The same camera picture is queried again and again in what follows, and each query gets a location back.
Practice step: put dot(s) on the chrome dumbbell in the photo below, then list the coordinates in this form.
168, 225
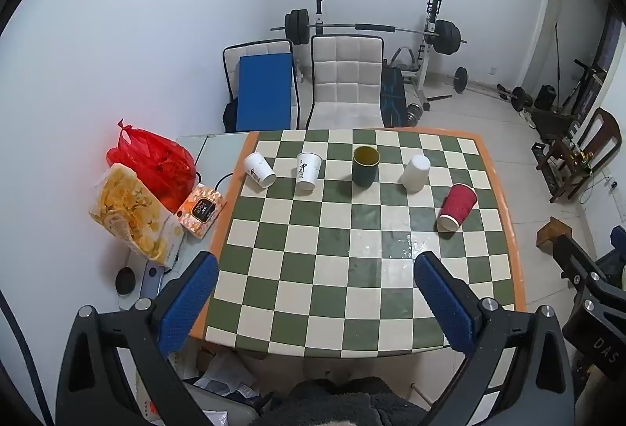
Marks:
414, 113

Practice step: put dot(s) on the red plastic bag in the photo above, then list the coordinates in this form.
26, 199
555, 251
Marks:
151, 161

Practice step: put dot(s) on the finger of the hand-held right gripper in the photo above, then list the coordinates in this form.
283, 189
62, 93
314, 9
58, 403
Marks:
577, 259

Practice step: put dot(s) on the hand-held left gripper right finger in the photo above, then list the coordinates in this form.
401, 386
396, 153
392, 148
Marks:
446, 306

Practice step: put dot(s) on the black power strip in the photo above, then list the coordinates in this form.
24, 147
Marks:
540, 153

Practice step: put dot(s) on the person's dark fleece clothing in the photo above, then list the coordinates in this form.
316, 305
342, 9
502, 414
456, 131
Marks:
337, 404

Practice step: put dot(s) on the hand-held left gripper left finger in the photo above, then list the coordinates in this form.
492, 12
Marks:
189, 306

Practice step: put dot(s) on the black speaker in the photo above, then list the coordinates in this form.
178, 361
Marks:
545, 97

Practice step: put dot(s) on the crumpled white papers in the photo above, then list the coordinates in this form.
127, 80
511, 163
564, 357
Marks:
227, 374

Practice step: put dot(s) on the barbell with black plates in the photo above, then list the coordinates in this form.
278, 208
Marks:
298, 25

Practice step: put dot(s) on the black round disc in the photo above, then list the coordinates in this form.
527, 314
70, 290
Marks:
124, 280

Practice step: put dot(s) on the grey weight bench frame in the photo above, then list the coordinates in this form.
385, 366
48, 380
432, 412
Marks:
405, 59

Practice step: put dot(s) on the black bag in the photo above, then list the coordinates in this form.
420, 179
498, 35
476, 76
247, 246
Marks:
230, 115

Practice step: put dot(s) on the dark wooden chair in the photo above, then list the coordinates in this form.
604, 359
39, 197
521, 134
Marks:
599, 137

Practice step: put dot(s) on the blue board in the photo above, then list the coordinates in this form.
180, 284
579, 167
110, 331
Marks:
264, 93

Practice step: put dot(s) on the black kick scooter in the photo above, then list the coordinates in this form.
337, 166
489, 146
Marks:
584, 81

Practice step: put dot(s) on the yellow snack bag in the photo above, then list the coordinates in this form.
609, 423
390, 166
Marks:
127, 210

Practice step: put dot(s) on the white squat rack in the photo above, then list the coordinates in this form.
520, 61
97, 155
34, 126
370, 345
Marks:
433, 15

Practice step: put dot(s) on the white printed paper cup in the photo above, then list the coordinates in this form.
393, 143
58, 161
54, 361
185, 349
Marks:
308, 171
260, 170

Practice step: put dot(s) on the grey blue device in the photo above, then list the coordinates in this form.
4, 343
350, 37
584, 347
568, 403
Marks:
151, 278

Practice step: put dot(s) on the orange patterned box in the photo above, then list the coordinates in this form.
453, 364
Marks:
200, 210

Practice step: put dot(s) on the black padded bench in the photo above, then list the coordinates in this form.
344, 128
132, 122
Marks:
393, 95

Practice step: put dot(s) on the small wooden stool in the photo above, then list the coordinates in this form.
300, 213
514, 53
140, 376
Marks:
552, 232

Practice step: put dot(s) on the dark green cup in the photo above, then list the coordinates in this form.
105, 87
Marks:
365, 171

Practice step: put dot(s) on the red ribbed paper cup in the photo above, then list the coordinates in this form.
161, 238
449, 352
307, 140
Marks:
458, 205

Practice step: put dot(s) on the white black-edged padded chair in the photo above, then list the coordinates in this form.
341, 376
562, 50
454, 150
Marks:
259, 49

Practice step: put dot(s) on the short bar with black plate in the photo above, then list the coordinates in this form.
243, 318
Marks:
460, 79

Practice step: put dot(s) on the black dumbbells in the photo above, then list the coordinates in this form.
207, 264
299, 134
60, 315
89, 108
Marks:
517, 96

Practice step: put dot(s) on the plain white paper cup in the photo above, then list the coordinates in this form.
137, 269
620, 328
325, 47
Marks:
416, 172

